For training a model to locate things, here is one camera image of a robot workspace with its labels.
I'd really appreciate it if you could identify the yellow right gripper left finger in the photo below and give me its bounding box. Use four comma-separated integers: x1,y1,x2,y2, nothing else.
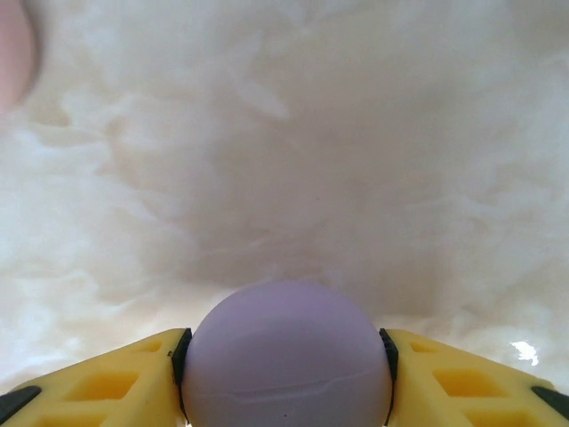
0,327,193,427

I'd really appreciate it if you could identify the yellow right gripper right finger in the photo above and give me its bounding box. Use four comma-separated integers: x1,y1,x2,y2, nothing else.
378,327,569,427

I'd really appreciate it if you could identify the purple earbud charging case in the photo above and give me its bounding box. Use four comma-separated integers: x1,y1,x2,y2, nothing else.
180,278,397,427

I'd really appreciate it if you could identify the pink earbud charging case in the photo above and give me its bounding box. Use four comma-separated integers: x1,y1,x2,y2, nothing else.
0,0,37,113

